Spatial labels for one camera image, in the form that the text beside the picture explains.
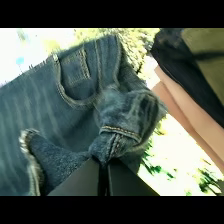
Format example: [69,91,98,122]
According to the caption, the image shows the blue jeans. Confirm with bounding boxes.
[0,33,168,197]

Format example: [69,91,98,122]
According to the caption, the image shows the olive green garment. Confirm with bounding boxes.
[181,28,224,98]

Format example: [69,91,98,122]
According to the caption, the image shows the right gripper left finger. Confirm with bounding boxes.
[47,157,101,197]

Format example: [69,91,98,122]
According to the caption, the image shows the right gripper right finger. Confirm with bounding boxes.
[107,157,160,197]

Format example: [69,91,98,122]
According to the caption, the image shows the black garment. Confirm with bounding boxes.
[150,28,224,129]

